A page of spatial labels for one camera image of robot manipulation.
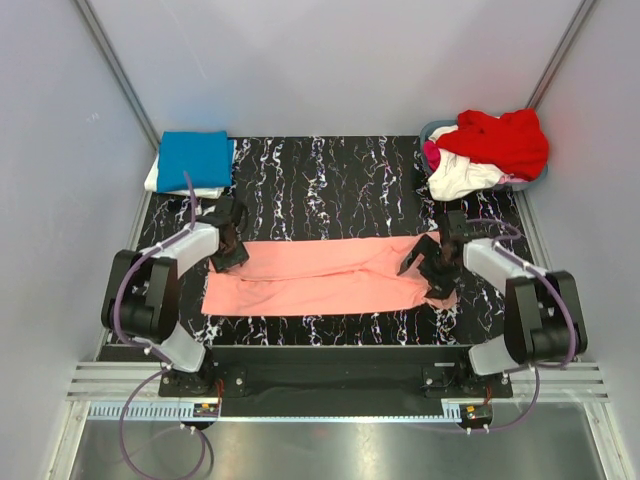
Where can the black marble pattern mat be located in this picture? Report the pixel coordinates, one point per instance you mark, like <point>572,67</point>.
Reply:
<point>314,188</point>

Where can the white crumpled t shirt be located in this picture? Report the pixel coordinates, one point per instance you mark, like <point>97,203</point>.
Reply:
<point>457,176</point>

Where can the black mounting base plate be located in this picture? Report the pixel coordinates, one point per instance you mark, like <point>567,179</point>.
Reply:
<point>297,382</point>

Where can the magenta garment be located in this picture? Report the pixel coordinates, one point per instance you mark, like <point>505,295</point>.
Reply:
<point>432,155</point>

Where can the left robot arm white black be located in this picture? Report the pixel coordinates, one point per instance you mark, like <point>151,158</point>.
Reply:
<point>141,303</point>

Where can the grey blue laundry basket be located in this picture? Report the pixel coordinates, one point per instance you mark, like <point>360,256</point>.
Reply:
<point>506,184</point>

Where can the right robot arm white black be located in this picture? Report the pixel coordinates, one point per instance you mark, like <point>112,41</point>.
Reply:
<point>543,318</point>

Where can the red t shirt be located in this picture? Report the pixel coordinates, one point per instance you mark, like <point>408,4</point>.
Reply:
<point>513,142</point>

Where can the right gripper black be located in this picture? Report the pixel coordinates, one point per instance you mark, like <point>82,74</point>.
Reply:
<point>442,286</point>

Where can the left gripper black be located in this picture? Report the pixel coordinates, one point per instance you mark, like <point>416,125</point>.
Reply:
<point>238,257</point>

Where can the folded blue t shirt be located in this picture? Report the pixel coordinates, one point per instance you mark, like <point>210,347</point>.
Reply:
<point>206,157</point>

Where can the salmon pink t shirt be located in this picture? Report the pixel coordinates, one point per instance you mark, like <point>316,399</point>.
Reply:
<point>321,277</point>

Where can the aluminium rail frame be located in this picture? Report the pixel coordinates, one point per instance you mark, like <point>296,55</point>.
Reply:
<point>116,390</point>

